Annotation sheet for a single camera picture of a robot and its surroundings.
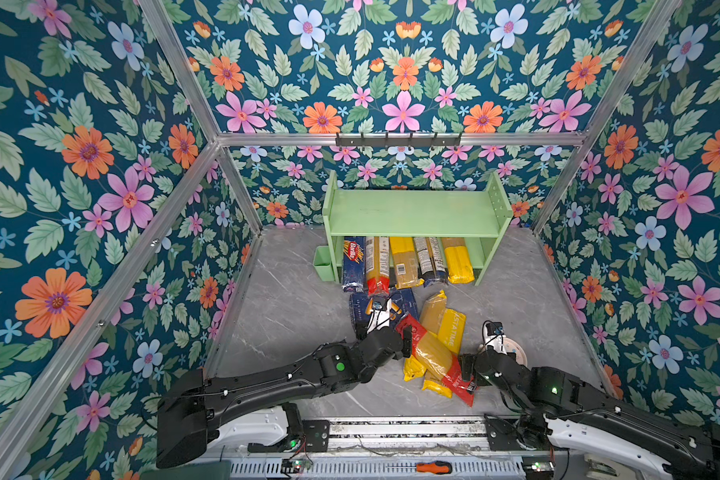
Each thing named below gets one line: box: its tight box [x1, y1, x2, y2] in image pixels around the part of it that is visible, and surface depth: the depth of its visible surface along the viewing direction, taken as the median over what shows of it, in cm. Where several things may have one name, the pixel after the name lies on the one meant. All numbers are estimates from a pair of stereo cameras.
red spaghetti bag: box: [395, 314, 475, 407], surface depth 82 cm
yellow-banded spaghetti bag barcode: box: [441, 237, 475, 284], surface depth 92 cm
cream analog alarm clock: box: [503, 337, 528, 367], surface depth 87 cm
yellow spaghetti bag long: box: [390, 237, 425, 289], surface depth 91 cm
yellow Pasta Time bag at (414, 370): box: [403, 354, 453, 399], surface depth 82 cm
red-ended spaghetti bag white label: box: [365, 236, 391, 297], surface depth 92 cm
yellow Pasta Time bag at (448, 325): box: [420, 290, 466, 354], surface depth 93 cm
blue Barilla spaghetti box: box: [342, 236, 366, 287], surface depth 92 cm
